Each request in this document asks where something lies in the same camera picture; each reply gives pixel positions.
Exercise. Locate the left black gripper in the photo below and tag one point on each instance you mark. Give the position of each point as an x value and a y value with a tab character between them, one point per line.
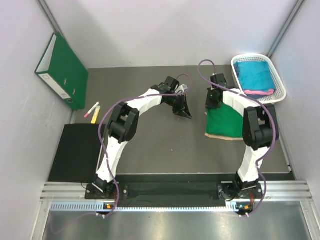
182	109

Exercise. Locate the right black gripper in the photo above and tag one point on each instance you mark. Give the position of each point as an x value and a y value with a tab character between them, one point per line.
209	104

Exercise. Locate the green t shirt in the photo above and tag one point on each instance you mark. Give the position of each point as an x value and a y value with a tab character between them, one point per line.
225	122

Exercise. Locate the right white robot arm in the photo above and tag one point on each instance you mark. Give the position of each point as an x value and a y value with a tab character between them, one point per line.
232	116

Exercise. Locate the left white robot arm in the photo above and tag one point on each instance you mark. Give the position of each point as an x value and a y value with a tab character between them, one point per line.
123	124

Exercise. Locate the beige folded t shirt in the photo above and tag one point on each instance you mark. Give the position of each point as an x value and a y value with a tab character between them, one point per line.
220	137

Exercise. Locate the blue folded t shirt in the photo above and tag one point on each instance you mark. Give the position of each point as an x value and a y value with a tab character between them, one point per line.
254	75

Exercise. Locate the white plastic basket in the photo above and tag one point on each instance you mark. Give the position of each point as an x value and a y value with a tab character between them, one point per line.
280	91

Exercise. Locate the pink folded t shirt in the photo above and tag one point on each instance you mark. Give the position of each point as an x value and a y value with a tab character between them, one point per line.
260	92

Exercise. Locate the pink white marker pen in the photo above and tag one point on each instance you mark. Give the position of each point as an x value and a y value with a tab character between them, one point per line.
92	109

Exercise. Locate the green ring binder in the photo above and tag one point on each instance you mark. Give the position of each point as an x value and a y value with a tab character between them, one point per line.
61	69

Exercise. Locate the aluminium frame rail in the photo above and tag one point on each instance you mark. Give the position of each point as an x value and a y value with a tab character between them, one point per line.
271	191

